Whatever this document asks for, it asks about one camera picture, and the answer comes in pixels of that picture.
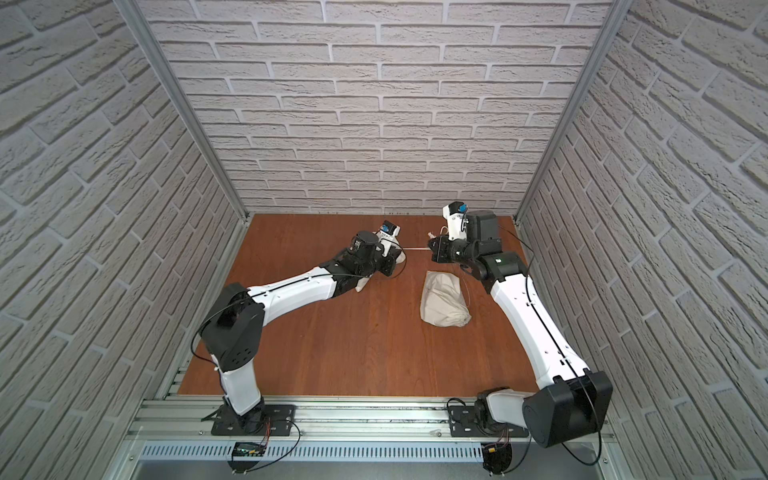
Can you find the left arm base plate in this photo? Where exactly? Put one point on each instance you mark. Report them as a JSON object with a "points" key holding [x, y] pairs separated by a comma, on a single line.
{"points": [[274, 420]]}

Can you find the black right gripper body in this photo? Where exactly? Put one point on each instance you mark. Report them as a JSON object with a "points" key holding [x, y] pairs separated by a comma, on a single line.
{"points": [[442, 249]]}

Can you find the aluminium front rail frame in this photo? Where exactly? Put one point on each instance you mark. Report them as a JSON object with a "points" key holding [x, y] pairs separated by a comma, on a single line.
{"points": [[332, 437]]}

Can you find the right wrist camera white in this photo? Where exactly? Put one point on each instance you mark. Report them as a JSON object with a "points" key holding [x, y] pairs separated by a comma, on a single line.
{"points": [[455, 215]]}

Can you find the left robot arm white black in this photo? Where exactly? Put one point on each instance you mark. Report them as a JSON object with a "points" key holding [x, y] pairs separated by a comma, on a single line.
{"points": [[232, 331]]}

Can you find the right aluminium corner post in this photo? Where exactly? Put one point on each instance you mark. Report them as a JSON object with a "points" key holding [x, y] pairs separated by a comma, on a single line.
{"points": [[614, 18]]}

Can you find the cream cloth bag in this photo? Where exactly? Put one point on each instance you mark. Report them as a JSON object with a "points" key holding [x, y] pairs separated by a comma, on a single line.
{"points": [[362, 283], [442, 301]]}

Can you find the left aluminium corner post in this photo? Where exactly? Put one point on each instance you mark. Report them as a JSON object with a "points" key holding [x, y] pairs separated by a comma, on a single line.
{"points": [[140, 28]]}

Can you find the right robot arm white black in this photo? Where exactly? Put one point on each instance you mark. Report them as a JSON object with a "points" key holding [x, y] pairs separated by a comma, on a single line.
{"points": [[572, 400]]}

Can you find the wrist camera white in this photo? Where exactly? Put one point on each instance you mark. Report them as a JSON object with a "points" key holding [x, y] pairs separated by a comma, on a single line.
{"points": [[455, 215], [387, 235]]}

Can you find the aluminium corner post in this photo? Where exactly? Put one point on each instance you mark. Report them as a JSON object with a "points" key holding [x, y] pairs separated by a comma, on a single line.
{"points": [[140, 28], [614, 18]]}

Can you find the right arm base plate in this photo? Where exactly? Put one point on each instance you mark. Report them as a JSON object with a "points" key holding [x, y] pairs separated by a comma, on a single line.
{"points": [[466, 421]]}

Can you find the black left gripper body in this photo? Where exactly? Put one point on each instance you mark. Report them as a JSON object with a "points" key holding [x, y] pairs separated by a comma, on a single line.
{"points": [[389, 258]]}

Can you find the left green circuit board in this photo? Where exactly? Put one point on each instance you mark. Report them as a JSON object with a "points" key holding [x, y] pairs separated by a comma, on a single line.
{"points": [[245, 456]]}

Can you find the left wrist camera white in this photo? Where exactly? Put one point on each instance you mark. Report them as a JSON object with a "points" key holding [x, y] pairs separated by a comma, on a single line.
{"points": [[387, 235]]}

